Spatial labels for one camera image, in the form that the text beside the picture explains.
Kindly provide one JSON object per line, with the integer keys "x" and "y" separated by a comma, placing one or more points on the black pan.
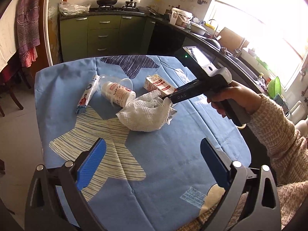
{"x": 213, "y": 43}

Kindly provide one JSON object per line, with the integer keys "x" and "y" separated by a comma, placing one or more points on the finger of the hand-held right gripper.
{"x": 167, "y": 99}

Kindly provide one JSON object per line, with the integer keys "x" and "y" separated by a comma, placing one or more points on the checked purple apron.
{"x": 27, "y": 28}

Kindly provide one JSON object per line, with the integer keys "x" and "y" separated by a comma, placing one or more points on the dark green side cabinets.
{"x": 166, "y": 41}

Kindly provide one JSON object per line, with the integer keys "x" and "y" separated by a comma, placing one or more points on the blue printed tablecloth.
{"x": 168, "y": 149}

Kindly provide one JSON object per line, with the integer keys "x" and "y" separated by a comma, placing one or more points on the clear plastic cup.
{"x": 121, "y": 80}

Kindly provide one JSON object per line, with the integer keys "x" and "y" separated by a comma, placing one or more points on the black wok with lid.
{"x": 107, "y": 1}

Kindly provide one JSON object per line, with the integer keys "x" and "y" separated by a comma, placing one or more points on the white hanging cloth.
{"x": 7, "y": 41}

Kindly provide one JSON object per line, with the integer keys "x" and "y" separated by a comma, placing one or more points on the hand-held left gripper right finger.
{"x": 214, "y": 163}

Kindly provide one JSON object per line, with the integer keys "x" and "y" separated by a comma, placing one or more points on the dark wooden chair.
{"x": 14, "y": 96}

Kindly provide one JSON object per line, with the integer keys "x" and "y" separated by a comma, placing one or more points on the white plastic bucket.
{"x": 180, "y": 18}

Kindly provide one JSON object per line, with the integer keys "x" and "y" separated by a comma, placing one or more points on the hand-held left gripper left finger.
{"x": 92, "y": 163}

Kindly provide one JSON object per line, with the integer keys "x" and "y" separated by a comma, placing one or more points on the person's right forearm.
{"x": 279, "y": 134}

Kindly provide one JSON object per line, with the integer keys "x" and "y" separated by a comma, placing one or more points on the crumpled clear plastic bag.
{"x": 72, "y": 8}

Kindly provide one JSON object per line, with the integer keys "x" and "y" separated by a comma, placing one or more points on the wooden cutting board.
{"x": 231, "y": 38}

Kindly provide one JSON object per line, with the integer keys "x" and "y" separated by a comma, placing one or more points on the green plastic colander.
{"x": 274, "y": 86}

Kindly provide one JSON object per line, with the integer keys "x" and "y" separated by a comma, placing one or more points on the white enamel casserole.
{"x": 198, "y": 28}

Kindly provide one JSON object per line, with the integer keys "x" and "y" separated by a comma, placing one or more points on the small white red carton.
{"x": 156, "y": 84}

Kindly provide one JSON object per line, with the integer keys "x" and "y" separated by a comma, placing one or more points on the green lower drawer cabinet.
{"x": 103, "y": 36}

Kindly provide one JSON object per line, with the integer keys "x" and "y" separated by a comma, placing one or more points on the white red-print bottle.
{"x": 115, "y": 93}

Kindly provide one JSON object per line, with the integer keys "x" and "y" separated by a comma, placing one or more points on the white paper towel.
{"x": 142, "y": 115}

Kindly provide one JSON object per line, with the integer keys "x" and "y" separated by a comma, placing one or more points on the white blue toothpaste tube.
{"x": 85, "y": 96}

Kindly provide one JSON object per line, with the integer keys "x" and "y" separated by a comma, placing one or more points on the person's right hand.
{"x": 238, "y": 96}

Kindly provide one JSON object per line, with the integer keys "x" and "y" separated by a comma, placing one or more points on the black gas stove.
{"x": 115, "y": 9}

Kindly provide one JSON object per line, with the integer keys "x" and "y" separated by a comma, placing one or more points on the bright kitchen window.
{"x": 264, "y": 16}

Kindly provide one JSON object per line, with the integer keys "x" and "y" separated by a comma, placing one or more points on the small dark cooking pot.
{"x": 131, "y": 4}

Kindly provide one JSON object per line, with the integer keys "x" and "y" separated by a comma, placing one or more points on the black kitchen countertop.
{"x": 182, "y": 30}

